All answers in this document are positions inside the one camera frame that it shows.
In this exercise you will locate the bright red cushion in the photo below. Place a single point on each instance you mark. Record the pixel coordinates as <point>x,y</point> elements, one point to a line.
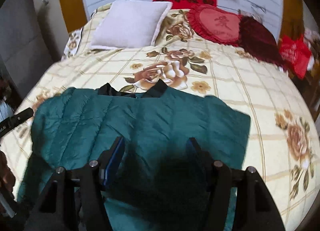
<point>295,55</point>

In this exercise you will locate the floral checked bedspread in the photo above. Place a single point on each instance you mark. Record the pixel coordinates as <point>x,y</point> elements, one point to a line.
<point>245,101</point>

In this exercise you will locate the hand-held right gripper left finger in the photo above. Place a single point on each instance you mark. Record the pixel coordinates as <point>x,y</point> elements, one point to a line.
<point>113,161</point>

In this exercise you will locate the dark red cushion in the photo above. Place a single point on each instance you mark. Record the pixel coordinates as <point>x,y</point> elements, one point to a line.
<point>258,39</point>

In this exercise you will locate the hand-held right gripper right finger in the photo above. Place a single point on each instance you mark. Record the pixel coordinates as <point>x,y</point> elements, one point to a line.
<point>197,161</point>

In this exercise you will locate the green puffer jacket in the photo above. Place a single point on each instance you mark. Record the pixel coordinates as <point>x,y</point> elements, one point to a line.
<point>155,118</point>

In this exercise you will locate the grey wardrobe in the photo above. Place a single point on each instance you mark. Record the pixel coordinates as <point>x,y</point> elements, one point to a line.
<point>20,38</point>

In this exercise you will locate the white pillow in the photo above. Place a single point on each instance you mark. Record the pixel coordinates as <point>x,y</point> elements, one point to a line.
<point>132,24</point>

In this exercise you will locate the person's left hand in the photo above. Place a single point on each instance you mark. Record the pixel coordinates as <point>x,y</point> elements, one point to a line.
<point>6,171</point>

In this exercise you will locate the orange wooden door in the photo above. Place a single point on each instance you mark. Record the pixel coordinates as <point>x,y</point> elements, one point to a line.
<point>291,5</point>
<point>71,3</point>

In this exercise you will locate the red heart-shaped cushion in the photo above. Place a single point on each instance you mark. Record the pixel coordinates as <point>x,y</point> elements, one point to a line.
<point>217,24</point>

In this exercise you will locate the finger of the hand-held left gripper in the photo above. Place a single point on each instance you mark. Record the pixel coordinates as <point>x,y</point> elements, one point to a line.
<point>23,116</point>

